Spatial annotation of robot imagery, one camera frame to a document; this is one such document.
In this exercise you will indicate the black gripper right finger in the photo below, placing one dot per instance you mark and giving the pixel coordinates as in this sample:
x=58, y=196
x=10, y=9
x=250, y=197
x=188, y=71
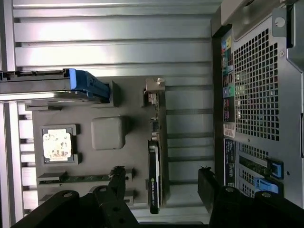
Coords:
x=237, y=209

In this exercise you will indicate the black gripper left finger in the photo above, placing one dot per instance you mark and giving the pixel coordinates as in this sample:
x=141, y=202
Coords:
x=114, y=204

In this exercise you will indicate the green RAM stick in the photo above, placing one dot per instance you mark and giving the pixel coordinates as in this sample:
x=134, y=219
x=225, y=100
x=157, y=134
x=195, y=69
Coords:
x=90, y=178

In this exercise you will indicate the blue expansion slot latch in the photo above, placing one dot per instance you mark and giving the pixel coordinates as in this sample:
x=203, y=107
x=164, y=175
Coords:
x=266, y=186
x=276, y=169

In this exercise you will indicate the grey plastic parts rack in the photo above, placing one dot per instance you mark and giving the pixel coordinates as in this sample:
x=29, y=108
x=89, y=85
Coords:
x=85, y=161

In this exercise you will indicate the silver CPU chip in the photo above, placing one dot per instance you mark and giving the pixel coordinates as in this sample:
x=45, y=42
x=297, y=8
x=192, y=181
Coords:
x=57, y=143

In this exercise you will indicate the black open PC case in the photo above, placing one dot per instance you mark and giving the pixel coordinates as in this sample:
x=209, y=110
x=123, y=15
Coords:
x=256, y=83

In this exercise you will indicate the hard disk with blue caddy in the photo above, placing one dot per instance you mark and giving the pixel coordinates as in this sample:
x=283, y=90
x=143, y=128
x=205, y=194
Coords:
x=47, y=86

